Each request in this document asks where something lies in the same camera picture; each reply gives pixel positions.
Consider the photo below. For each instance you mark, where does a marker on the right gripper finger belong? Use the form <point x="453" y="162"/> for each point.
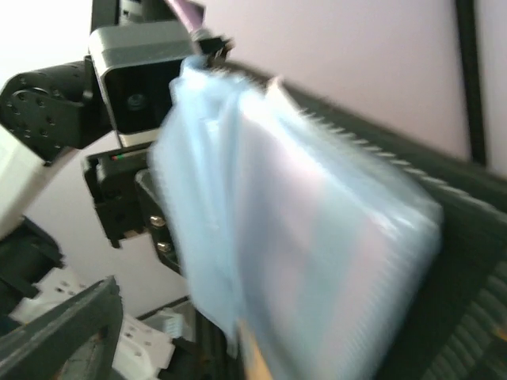
<point x="77" y="339"/>

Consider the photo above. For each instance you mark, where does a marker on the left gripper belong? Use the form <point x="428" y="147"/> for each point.
<point x="125" y="201"/>

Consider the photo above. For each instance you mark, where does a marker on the black leather card holder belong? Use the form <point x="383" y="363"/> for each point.
<point x="334" y="248"/>

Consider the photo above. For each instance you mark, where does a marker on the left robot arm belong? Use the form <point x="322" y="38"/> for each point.
<point x="76" y="191"/>

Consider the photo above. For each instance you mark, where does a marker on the white slotted cable duct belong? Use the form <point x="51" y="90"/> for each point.
<point x="173" y="324"/>

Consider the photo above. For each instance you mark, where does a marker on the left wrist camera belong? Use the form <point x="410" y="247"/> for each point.
<point x="135" y="64"/>

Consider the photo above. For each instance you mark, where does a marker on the left black frame post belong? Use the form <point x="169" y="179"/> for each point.
<point x="466" y="27"/>

